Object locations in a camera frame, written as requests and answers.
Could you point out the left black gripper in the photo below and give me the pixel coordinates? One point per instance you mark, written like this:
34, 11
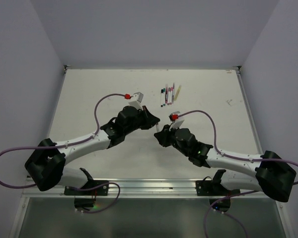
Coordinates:
149, 119

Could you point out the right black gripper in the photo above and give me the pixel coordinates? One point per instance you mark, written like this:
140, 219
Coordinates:
162, 136

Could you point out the dark purple pen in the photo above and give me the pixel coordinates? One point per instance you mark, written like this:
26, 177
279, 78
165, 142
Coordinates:
173, 93

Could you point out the pink capped white pen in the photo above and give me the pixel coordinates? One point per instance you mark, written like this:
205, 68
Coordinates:
169, 94

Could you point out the yellow pen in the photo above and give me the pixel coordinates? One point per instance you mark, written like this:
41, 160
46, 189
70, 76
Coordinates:
177, 92

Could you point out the brown capped white pen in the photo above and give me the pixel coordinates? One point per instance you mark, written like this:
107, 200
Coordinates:
157, 127

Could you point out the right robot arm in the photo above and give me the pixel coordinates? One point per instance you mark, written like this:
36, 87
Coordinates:
267, 173

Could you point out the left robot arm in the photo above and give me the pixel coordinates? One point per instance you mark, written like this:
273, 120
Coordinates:
47, 165

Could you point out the black capped white pen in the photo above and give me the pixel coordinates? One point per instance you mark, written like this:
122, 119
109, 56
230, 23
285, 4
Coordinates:
161, 96

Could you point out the teal capped white pen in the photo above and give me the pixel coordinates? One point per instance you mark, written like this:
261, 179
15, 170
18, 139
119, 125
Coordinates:
164, 96

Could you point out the magenta pen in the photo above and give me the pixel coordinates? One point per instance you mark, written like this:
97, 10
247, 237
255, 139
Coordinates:
166, 94

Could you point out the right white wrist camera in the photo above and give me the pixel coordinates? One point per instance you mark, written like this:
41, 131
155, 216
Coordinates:
176, 120

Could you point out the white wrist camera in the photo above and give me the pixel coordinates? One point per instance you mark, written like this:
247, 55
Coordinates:
176, 120
135, 100

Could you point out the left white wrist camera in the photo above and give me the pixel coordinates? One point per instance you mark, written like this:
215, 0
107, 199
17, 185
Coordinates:
135, 100

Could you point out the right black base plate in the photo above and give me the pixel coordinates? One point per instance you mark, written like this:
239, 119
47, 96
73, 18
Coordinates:
210, 188

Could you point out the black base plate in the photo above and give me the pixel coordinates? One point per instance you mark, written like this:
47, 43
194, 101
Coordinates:
210, 188
99, 188

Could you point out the aluminium mounting rail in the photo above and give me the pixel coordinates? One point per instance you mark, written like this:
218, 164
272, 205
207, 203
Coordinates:
133, 188

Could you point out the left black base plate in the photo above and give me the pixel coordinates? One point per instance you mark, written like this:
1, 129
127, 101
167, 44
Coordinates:
99, 188

